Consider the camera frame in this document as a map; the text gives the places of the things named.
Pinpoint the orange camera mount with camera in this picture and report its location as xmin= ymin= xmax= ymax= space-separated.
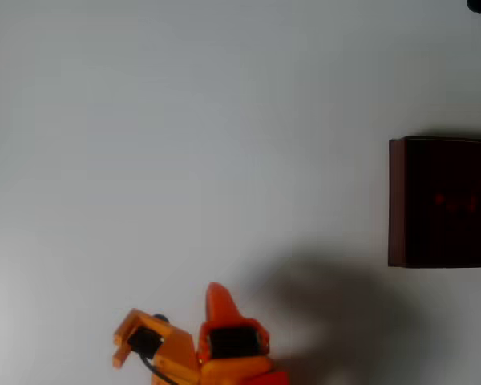
xmin=111 ymin=307 xmax=204 ymax=385

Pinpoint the dark brown open box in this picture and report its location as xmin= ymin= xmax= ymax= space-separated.
xmin=387 ymin=136 xmax=481 ymax=269

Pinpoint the small red toy figure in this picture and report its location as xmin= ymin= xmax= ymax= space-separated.
xmin=431 ymin=192 xmax=480 ymax=216

